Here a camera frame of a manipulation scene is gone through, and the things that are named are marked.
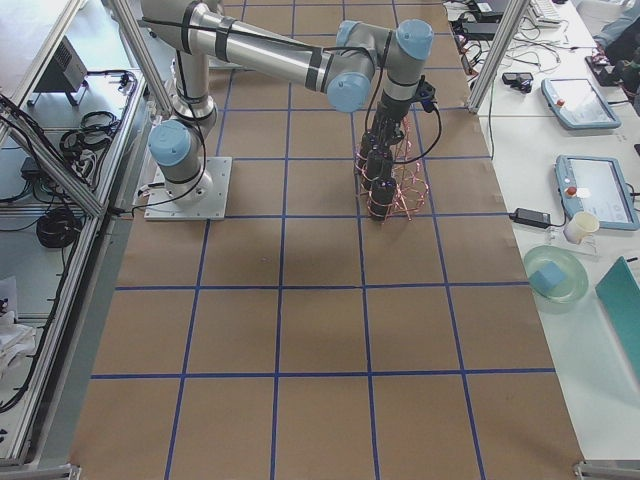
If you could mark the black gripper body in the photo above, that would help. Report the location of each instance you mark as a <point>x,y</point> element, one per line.
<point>388,116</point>

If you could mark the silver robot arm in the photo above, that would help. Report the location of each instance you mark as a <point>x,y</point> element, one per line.
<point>198,33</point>

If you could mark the dark bottle in basket side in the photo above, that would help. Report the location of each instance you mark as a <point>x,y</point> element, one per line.
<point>368,141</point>

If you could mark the dark bottle in basket end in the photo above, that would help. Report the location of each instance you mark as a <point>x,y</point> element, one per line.
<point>381,199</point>

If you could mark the black power brick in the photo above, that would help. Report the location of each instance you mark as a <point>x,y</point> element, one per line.
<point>529,217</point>

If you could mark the far teach pendant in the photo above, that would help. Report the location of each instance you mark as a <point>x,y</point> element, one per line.
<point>578,104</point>

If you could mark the teach pendant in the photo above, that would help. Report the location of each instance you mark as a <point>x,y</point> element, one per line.
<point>578,104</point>
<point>596,185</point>

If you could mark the near teach pendant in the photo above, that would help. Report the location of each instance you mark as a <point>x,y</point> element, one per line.
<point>596,185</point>

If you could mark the white paper cup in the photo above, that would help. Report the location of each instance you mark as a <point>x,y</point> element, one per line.
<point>581,225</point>

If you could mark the blue sponge block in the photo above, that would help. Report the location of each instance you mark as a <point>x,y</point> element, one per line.
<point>546,277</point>

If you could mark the green glass bowl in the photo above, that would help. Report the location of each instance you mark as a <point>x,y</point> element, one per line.
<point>576,284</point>

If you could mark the teal notebook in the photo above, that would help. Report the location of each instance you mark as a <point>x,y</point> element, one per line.
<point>618,292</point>

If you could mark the grey control box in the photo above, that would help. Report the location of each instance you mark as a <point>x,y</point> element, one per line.
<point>66,73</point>

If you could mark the copper wire wine basket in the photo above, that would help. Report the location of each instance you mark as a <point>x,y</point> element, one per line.
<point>412,189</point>

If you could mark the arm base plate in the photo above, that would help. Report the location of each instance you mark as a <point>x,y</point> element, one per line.
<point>190,201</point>

